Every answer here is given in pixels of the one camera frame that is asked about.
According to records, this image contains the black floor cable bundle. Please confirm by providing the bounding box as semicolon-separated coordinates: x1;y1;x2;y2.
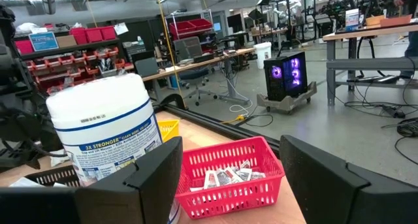
342;83;418;120

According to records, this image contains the person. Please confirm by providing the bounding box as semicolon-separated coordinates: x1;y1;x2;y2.
393;0;418;80

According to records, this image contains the red plastic basket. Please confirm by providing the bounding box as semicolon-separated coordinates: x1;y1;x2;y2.
175;136;285;220

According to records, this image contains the blue white carton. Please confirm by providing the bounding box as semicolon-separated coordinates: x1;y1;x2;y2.
345;8;360;32

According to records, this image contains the black power strip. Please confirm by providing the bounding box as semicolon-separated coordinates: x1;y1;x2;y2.
381;104;407;120

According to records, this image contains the yellow plastic basket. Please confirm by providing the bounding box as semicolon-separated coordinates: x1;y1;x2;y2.
157;119;180;143

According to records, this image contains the white bucket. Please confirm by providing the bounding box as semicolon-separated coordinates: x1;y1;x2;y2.
253;41;272;70

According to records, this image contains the grey laptop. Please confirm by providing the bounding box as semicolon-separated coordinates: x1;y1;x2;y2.
133;56;160;78

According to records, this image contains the yellow hanging cable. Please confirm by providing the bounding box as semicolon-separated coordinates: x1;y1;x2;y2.
155;0;246;125
83;0;99;27

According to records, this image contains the metal wire rack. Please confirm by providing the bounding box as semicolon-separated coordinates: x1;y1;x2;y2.
165;8;215;55

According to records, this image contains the computer tower with purple fans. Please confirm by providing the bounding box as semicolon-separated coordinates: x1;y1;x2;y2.
263;51;308;102

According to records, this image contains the wooden top desk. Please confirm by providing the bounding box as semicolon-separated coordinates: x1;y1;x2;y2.
140;47;256;106

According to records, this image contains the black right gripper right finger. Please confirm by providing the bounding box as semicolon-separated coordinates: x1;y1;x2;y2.
279;134;418;224

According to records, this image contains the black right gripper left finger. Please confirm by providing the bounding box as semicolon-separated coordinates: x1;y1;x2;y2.
0;136;184;224

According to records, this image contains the office chair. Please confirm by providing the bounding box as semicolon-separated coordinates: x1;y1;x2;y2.
178;67;218;106

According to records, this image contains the black coiled floor cable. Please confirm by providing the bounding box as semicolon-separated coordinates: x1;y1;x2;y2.
380;117;418;166

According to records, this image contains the grey wheeled dolly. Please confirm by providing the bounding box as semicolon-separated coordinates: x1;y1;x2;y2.
256;81;318;115

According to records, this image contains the white floor cable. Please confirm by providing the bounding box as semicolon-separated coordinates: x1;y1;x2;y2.
227;76;254;114

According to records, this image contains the cardboard box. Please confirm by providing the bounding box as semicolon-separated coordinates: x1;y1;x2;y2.
56;34;78;48

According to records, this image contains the black plastic basket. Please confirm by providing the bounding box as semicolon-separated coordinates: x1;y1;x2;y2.
25;165;82;188

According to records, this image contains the white paper sheet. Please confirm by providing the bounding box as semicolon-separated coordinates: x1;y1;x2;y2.
113;22;129;35

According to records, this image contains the large red storage bin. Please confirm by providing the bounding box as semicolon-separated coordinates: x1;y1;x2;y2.
84;27;104;44
189;18;214;31
169;20;197;35
99;25;118;41
69;27;86;45

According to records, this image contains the shelf with small red bins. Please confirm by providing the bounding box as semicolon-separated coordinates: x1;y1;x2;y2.
14;37;131;96

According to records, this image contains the blue sign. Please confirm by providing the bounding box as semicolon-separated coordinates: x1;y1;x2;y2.
28;31;59;52

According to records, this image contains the white disinfecting wipes canister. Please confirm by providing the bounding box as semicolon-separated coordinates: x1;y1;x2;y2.
45;72;182;224

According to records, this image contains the wooden top steel table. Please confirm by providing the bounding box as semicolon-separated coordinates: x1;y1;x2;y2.
322;21;418;106

